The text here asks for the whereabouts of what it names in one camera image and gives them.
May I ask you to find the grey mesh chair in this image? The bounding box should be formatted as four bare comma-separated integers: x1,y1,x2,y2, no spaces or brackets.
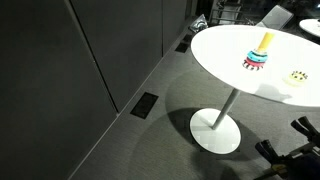
257,5,293,30

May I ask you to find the black floor outlet plate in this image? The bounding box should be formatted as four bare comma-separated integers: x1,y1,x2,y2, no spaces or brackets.
131,92,158,119

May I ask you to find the black white striped base ring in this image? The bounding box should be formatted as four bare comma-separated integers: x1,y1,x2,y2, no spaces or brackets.
242,61,261,72

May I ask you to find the white round pedestal table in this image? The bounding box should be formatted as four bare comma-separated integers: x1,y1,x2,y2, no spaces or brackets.
190,25,320,154

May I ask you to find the blue stacking ring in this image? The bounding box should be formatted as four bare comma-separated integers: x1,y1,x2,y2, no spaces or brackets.
246,49,269,63

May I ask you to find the red stacking ring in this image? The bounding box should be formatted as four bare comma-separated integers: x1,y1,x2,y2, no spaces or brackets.
244,57,265,69

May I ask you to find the yellow orange beaded ring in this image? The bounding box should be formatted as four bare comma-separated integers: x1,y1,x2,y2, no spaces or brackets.
284,70,309,87

